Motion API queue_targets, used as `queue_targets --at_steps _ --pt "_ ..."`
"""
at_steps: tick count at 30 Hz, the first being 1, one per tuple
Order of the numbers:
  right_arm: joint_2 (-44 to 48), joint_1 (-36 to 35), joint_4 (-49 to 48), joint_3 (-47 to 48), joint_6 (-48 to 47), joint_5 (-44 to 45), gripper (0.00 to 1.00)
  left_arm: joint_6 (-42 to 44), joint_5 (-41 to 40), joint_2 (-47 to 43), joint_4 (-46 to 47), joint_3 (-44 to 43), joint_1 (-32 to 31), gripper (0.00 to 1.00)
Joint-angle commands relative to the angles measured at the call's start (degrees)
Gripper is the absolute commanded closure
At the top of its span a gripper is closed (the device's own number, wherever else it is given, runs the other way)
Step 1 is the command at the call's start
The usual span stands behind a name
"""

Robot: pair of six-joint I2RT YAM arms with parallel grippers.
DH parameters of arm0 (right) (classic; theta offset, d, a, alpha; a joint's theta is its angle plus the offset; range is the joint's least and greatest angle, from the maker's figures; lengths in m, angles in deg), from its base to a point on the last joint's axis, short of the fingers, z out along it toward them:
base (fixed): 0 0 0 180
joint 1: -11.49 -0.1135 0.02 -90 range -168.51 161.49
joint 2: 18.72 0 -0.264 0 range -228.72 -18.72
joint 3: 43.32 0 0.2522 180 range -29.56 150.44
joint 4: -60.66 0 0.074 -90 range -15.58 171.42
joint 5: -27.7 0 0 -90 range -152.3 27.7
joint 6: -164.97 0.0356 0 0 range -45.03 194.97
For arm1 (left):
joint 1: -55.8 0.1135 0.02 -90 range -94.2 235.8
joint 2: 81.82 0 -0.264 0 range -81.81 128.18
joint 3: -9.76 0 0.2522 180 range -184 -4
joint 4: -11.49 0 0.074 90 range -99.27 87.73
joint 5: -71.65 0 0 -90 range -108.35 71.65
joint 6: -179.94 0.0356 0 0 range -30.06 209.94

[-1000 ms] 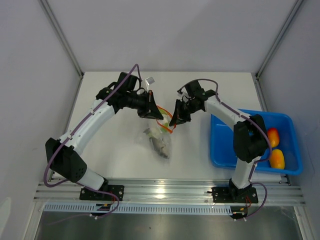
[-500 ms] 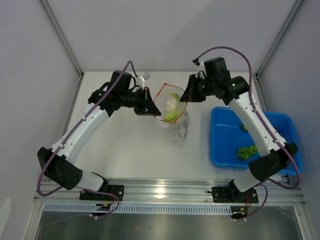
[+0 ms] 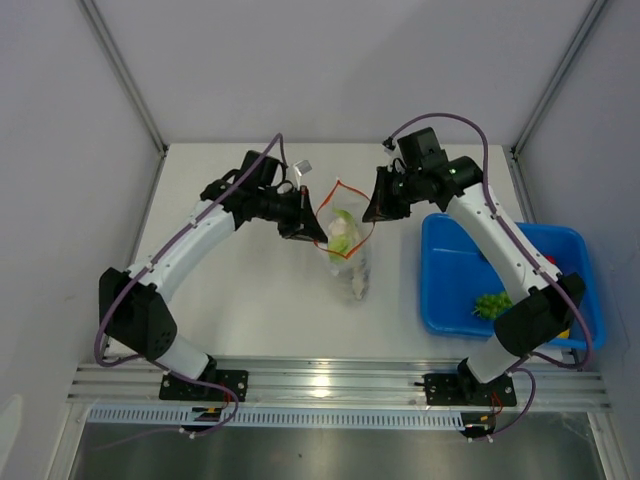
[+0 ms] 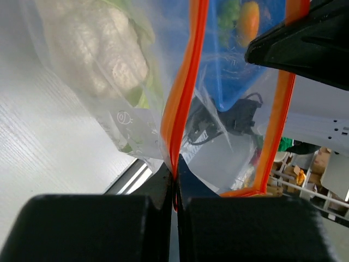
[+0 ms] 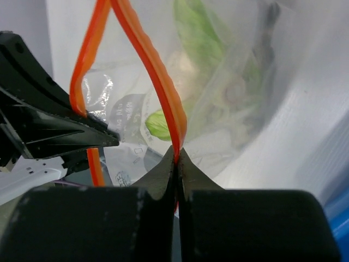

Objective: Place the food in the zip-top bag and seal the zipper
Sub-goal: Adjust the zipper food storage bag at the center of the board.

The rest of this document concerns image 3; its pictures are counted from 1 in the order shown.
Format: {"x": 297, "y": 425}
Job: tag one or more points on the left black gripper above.
{"x": 302, "y": 215}

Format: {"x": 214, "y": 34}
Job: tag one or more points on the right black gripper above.
{"x": 380, "y": 207}

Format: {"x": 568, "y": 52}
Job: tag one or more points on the aluminium mounting rail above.
{"x": 340, "y": 384}

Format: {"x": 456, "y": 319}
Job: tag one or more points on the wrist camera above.
{"x": 419, "y": 151}
{"x": 299, "y": 170}

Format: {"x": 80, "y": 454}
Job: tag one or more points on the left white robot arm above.
{"x": 134, "y": 303}

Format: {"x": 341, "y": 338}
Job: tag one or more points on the blue plastic tray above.
{"x": 454, "y": 274}

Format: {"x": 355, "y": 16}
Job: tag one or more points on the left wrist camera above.
{"x": 299, "y": 170}

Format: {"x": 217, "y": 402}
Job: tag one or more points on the white toy cauliflower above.
{"x": 343, "y": 233}

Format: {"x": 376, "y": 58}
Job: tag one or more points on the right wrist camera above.
{"x": 419, "y": 151}

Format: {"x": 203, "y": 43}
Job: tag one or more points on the clear zip bag orange zipper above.
{"x": 346, "y": 197}

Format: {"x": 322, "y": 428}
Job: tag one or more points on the grey toy fish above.
{"x": 357, "y": 281}

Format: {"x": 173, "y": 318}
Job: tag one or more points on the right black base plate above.
{"x": 451, "y": 389}

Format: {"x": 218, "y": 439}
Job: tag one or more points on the aluminium frame post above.
{"x": 118, "y": 65}
{"x": 568, "y": 60}

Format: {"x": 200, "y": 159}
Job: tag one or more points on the right aluminium frame post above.
{"x": 568, "y": 60}

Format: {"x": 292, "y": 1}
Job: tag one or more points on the left aluminium frame post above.
{"x": 118, "y": 65}

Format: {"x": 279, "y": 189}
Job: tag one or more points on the white slotted cable duct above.
{"x": 278, "y": 417}

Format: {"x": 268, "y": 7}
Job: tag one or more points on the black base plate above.
{"x": 451, "y": 389}
{"x": 174, "y": 389}

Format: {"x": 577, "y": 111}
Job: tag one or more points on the green toy grapes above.
{"x": 491, "y": 306}

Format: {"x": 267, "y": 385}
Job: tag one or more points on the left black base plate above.
{"x": 174, "y": 389}

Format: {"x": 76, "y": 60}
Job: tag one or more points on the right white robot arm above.
{"x": 544, "y": 301}

